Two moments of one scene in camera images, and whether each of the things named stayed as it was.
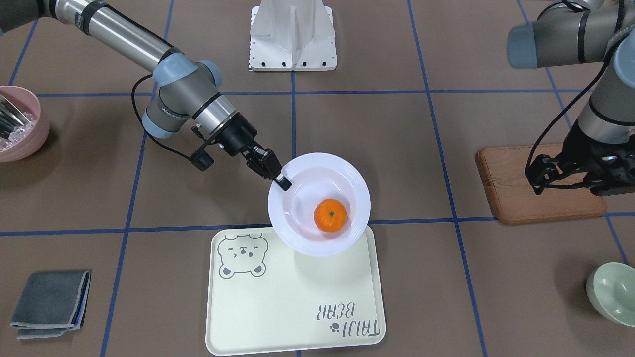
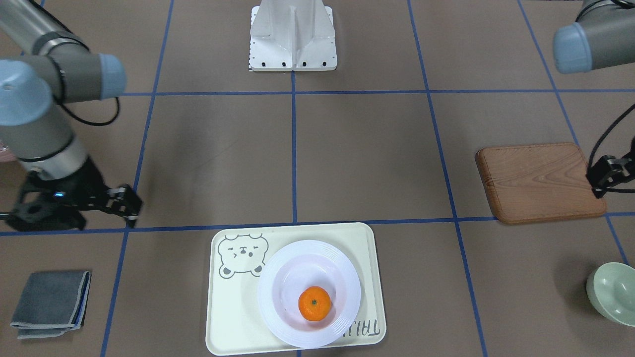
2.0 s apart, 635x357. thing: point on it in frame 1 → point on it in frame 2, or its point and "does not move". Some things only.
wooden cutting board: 504,169 does not move
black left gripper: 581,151 → 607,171
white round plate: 326,209 → 289,271
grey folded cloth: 52,304 does not move
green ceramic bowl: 611,290 does not move
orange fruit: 330,214 → 314,303
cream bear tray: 263,297 does not move
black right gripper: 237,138 → 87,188
